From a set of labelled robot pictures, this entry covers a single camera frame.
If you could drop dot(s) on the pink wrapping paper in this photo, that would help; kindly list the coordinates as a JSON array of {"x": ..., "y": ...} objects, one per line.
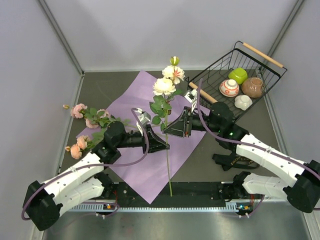
[{"x": 148, "y": 177}]

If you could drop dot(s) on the black wire basket wooden handles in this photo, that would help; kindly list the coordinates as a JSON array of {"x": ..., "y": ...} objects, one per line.
[{"x": 255, "y": 62}]

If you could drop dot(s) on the aluminium rail with cable duct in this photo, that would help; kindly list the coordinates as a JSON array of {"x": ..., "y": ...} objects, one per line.
[{"x": 93, "y": 196}]

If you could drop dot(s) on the pink rose stem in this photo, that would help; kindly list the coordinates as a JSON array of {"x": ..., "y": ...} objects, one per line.
[{"x": 96, "y": 118}]

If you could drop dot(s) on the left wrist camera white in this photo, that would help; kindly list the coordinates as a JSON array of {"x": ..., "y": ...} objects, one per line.
[{"x": 143, "y": 116}]

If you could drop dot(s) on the white red patterned bowl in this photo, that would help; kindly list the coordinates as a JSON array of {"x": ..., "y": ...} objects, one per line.
[{"x": 229, "y": 88}]

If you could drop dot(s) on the white flower-shaped cup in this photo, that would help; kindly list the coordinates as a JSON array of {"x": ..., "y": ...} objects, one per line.
[{"x": 243, "y": 102}]

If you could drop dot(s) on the brown ceramic pot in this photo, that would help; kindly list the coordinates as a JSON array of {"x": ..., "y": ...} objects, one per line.
[{"x": 253, "y": 87}]

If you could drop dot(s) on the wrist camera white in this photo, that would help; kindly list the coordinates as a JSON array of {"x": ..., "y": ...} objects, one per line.
[
  {"x": 143, "y": 116},
  {"x": 191, "y": 95}
]

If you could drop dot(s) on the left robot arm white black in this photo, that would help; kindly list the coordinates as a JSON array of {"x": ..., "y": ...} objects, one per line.
[{"x": 46, "y": 202}]

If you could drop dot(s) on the black ribbon gold lettering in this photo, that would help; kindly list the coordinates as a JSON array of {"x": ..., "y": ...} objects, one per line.
[{"x": 228, "y": 162}]

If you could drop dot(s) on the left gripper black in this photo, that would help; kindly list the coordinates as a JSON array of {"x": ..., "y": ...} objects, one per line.
[{"x": 155, "y": 143}]

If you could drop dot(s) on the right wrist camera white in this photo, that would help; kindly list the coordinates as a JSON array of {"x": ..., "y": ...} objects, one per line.
[{"x": 191, "y": 95}]

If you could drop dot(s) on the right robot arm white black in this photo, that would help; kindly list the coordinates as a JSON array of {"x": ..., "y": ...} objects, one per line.
[{"x": 294, "y": 180}]

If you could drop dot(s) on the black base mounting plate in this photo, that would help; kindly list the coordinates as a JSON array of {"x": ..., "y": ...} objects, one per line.
[{"x": 184, "y": 195}]

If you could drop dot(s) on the peach rose stem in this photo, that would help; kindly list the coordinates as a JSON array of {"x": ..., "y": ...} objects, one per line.
[{"x": 85, "y": 141}]

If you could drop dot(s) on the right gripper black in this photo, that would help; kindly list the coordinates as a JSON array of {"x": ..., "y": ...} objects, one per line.
[{"x": 180, "y": 127}]

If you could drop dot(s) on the green square cup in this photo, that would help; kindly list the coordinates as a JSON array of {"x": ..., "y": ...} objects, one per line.
[{"x": 239, "y": 75}]

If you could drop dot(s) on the cream white rose stem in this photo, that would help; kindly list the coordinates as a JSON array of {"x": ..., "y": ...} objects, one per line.
[{"x": 164, "y": 91}]

